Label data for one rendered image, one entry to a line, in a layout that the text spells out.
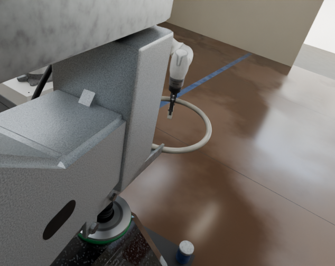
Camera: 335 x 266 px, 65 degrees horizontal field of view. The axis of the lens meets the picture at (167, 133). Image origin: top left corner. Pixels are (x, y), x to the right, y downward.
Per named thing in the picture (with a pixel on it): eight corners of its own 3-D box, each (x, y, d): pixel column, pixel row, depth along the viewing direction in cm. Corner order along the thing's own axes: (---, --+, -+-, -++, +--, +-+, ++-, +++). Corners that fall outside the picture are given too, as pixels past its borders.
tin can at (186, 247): (173, 254, 184) (176, 244, 176) (184, 248, 189) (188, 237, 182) (180, 267, 178) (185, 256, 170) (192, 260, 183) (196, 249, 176)
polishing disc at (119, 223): (65, 238, 90) (65, 236, 90) (81, 191, 108) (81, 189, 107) (127, 244, 93) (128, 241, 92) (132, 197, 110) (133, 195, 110)
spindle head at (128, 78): (85, 247, 63) (89, 73, 37) (12, 208, 67) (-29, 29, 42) (149, 161, 91) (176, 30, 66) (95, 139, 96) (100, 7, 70)
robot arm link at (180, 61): (184, 82, 150) (188, 73, 160) (189, 56, 140) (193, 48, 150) (166, 77, 151) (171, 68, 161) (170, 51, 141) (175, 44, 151)
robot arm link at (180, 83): (168, 78, 151) (167, 87, 155) (184, 81, 151) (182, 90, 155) (170, 71, 158) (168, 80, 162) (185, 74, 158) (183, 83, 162)
